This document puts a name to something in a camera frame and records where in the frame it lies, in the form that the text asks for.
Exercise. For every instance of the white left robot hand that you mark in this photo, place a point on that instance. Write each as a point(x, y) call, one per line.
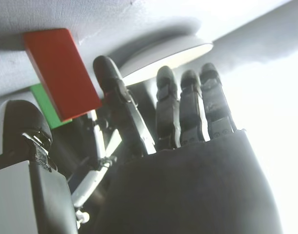
point(187, 185)

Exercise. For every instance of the small red block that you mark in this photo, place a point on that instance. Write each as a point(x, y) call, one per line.
point(63, 73)

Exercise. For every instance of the green cube block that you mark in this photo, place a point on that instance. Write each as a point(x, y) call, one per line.
point(47, 107)

